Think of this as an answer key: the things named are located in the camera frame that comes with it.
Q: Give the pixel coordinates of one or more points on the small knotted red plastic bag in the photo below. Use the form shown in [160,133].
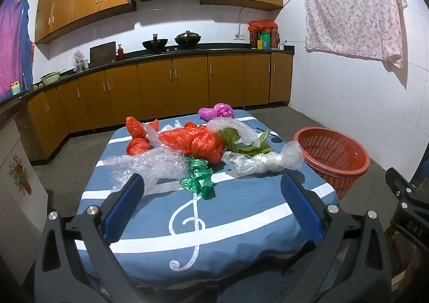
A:
[137,147]

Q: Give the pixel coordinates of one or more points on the red plastic basket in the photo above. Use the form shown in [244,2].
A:
[321,148]

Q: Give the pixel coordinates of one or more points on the green plastic bag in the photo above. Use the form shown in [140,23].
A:
[197,179]

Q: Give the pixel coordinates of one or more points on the black kitchen countertop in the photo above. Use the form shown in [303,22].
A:
[218,49]

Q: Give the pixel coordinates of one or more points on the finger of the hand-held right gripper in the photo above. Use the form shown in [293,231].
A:
[400,189]

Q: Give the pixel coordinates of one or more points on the purple hanging cloth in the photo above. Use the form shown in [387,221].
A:
[13,48]

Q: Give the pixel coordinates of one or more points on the dark cutting board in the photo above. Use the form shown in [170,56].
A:
[102,54]

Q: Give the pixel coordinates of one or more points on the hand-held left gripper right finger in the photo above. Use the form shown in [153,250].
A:
[301,209]

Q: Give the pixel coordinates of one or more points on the green box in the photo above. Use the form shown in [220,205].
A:
[266,40]

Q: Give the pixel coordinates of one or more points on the red bottle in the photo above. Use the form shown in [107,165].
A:
[120,53]

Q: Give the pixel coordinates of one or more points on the large red plastic bag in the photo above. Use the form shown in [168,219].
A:
[194,142]

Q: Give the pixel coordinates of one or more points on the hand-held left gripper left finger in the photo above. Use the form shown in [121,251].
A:
[124,209]

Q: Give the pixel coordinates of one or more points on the black pot with lid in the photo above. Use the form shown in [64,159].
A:
[187,38]

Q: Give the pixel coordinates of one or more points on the wooden base cabinets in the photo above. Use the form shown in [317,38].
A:
[187,85]

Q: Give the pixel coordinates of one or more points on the glass jar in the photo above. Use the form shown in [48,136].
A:
[79,62]

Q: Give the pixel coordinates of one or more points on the red plastic bag on canisters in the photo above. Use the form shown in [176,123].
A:
[263,25]

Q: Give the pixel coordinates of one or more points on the red canister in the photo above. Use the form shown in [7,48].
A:
[253,38]

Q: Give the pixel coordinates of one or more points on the blue music-note tablecloth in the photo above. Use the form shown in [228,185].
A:
[234,222]

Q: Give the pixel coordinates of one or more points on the pink floral hanging cloth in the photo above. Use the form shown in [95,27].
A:
[352,4]

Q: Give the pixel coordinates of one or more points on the dark red container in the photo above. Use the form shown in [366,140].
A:
[274,39]

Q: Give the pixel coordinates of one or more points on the flower-print panel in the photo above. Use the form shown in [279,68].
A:
[20,182]

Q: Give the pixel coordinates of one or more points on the black wok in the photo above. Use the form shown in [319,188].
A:
[155,44]

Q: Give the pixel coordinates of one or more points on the yellow bottle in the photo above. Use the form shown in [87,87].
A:
[15,89]

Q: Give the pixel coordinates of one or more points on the pink plastic bag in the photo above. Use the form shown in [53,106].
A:
[218,110]

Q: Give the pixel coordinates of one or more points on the clear plastic bag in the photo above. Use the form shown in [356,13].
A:
[268,162]
[243,128]
[147,163]

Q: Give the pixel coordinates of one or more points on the green bowls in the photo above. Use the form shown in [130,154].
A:
[50,79]

